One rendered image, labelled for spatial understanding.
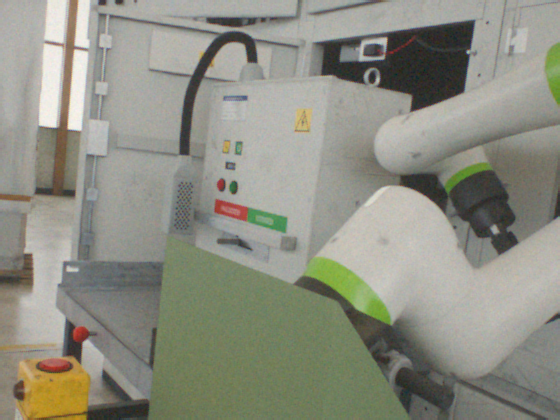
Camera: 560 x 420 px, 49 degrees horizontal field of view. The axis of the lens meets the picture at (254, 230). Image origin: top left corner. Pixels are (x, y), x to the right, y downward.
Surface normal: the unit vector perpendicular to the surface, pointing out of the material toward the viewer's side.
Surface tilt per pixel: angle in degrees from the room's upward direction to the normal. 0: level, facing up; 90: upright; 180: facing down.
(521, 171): 90
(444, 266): 78
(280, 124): 90
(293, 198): 90
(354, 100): 90
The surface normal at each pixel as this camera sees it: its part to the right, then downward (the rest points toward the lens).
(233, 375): -0.82, -0.03
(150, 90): 0.22, 0.15
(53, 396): 0.53, 0.18
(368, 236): -0.23, -0.61
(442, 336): -0.27, 0.50
